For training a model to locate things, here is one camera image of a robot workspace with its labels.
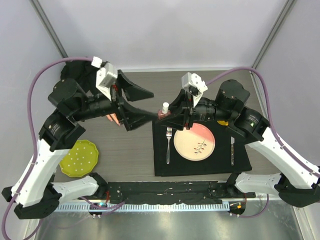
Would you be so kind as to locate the black placemat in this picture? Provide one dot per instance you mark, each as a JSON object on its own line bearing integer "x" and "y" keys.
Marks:
{"x": 218, "y": 163}

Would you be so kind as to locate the white cable duct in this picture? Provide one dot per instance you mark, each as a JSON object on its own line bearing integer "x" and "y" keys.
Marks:
{"x": 83, "y": 207}

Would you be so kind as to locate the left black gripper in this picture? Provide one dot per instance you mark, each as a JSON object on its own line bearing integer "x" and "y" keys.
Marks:
{"x": 132, "y": 117}

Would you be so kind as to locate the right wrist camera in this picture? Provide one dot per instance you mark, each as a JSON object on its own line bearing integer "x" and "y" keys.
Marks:
{"x": 194, "y": 85}

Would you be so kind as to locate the silver fork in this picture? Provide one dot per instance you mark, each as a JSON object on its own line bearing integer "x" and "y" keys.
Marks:
{"x": 168, "y": 136}

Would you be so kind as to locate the black sleeve cloth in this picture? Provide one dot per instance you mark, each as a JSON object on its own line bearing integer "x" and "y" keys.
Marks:
{"x": 83, "y": 73}

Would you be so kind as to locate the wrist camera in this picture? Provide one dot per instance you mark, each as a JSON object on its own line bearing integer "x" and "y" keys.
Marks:
{"x": 194, "y": 85}
{"x": 105, "y": 75}

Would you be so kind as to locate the yellow mug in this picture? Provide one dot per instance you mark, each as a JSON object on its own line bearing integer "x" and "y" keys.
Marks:
{"x": 223, "y": 123}

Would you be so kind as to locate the green dotted plate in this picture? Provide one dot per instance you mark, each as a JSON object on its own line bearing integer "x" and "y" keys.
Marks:
{"x": 80, "y": 160}

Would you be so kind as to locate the white nail polish cap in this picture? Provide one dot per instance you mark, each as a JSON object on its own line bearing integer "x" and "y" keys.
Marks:
{"x": 165, "y": 108}

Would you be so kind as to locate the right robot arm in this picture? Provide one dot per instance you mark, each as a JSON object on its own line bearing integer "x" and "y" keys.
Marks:
{"x": 297, "y": 184}

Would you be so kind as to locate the table knife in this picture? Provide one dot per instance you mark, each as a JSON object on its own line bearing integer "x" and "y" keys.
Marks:
{"x": 232, "y": 141}

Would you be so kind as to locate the nail polish bottle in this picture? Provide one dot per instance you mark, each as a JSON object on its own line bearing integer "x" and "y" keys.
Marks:
{"x": 162, "y": 115}

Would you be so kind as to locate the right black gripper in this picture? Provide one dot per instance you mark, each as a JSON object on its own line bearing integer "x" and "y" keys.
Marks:
{"x": 177, "y": 120}

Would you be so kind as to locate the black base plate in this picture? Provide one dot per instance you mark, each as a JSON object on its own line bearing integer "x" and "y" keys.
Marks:
{"x": 169, "y": 193}

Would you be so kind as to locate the pink cream plate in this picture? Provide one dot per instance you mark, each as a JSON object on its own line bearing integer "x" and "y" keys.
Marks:
{"x": 194, "y": 144}

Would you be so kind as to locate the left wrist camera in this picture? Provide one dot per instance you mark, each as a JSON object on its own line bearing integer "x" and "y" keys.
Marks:
{"x": 105, "y": 75}

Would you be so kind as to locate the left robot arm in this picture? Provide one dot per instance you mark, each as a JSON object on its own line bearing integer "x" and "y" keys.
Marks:
{"x": 35, "y": 195}

